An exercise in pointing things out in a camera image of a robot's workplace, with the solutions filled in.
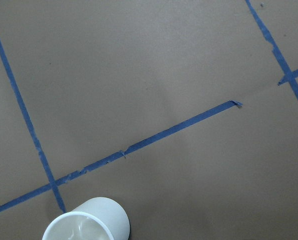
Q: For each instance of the white mug black handle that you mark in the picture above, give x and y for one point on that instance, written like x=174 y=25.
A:
x=98 y=218

